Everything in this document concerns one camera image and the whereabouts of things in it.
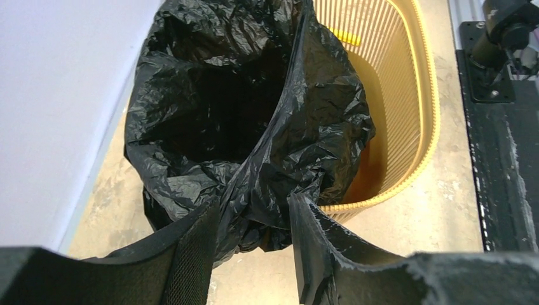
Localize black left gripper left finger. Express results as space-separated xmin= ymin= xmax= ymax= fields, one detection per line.
xmin=1 ymin=201 xmax=219 ymax=304

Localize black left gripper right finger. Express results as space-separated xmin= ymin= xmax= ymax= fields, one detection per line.
xmin=289 ymin=194 xmax=538 ymax=304

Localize black plastic trash bag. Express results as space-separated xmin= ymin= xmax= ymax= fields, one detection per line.
xmin=124 ymin=1 xmax=376 ymax=266

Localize yellow plastic trash bin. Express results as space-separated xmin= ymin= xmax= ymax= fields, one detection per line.
xmin=314 ymin=0 xmax=440 ymax=222

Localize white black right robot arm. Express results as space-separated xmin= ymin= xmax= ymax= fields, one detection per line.
xmin=471 ymin=0 xmax=538 ymax=71

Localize yellow handled screwdriver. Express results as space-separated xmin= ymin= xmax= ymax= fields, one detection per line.
xmin=329 ymin=27 xmax=361 ymax=46

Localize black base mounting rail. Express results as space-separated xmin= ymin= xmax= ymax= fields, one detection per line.
xmin=456 ymin=21 xmax=538 ymax=252

